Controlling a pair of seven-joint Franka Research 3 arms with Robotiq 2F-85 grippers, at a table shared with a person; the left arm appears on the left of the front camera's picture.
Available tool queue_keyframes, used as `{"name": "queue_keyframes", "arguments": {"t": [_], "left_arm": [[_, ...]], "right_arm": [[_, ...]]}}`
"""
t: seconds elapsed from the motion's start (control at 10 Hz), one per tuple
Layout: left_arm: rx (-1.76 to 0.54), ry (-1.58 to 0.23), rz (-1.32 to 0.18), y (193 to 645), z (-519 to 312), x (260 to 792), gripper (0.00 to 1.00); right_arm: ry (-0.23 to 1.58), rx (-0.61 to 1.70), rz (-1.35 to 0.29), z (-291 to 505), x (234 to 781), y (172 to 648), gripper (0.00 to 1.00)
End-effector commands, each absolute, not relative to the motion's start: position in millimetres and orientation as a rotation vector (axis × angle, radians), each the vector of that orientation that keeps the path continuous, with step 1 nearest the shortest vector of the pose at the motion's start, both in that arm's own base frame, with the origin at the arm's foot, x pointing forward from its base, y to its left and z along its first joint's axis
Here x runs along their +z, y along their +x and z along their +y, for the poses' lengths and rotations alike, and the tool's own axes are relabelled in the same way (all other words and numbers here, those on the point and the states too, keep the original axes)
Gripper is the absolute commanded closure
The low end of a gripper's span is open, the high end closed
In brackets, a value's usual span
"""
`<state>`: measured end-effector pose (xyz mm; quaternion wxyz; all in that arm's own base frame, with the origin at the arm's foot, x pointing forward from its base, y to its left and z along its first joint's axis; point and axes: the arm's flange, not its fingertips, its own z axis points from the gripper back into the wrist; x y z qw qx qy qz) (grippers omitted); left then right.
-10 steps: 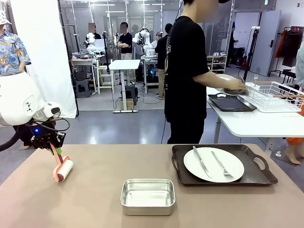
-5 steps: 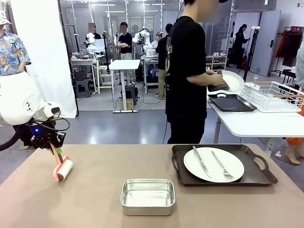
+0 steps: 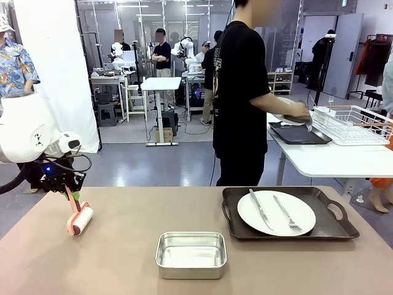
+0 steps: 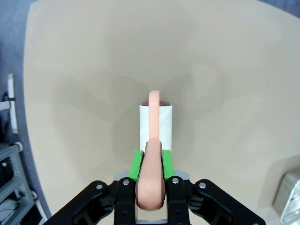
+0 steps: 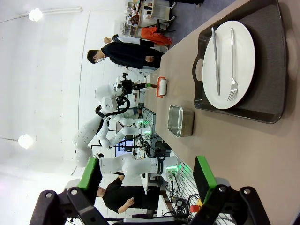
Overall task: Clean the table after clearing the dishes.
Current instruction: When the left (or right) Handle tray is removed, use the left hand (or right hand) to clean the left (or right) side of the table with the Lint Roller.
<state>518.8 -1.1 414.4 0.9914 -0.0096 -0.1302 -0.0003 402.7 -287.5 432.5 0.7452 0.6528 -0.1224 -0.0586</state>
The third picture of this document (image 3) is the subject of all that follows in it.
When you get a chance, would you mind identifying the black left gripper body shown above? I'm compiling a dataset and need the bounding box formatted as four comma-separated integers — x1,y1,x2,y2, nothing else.
39,165,87,194

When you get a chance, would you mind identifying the pink lint roller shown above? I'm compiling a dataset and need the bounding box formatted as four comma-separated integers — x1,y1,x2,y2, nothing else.
66,189,94,237

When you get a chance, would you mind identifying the dark brown handled serving tray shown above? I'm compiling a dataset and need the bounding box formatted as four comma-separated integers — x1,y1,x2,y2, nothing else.
268,121,333,146
221,186,360,242

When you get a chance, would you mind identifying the person's right forearm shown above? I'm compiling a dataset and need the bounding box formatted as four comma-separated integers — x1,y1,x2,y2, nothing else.
250,91,297,119

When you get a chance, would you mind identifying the person's right hand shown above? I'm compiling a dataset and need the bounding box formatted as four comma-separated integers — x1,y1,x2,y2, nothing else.
288,103,311,121

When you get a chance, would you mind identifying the grey plastic stool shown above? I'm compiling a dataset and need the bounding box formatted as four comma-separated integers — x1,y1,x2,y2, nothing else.
97,103,118,127

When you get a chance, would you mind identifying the cardboard box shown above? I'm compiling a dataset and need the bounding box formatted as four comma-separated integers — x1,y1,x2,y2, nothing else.
155,127,173,144

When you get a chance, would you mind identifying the white step stool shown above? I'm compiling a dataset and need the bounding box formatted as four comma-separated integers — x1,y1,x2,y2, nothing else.
124,76,148,122

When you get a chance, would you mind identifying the person in floral shirt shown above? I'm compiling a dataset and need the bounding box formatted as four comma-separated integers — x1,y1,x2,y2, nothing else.
0,12,77,195

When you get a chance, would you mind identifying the rectangular metal container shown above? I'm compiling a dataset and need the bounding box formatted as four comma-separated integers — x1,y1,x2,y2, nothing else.
155,231,228,280

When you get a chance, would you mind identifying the white standing desk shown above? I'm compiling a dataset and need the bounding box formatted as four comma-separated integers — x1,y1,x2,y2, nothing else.
140,76,182,147

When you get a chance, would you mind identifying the bystander with crossed arms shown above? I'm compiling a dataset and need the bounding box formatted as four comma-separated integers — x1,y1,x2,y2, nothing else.
152,28,172,79

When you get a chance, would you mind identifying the bystander in black seen from behind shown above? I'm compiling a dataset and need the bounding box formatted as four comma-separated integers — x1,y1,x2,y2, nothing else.
201,30,222,125

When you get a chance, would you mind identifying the silver table knife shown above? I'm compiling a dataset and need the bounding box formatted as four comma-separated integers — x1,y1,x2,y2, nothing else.
248,188,274,232

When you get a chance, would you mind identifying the person in black t-shirt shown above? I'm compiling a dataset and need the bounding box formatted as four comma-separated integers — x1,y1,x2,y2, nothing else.
211,0,283,187

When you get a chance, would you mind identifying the silver fork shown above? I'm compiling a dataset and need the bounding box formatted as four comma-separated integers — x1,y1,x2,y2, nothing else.
273,195,303,234

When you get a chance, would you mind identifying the wooden shoe shelf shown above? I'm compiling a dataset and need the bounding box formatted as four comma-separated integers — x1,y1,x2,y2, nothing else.
267,67,294,96

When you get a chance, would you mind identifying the white side table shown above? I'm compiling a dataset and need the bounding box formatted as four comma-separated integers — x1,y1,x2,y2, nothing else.
266,112,393,187

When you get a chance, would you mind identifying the grey door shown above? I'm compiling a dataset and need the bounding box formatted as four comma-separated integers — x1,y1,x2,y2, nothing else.
322,12,365,99

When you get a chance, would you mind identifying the clothes rack with garments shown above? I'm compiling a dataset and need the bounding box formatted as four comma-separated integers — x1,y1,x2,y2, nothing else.
356,33,393,93

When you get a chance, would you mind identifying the person in light blue top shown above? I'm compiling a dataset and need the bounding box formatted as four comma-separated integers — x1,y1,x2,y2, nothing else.
370,52,393,213

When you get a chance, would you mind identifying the thin black cable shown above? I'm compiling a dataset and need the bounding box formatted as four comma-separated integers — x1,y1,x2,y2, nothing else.
39,152,93,176

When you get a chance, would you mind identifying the dark grey cable hose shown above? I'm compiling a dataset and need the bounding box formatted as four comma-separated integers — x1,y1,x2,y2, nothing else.
0,170,27,195

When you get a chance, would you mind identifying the white wire dish rack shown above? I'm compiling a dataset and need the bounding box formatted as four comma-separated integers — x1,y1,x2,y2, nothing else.
311,104,393,147

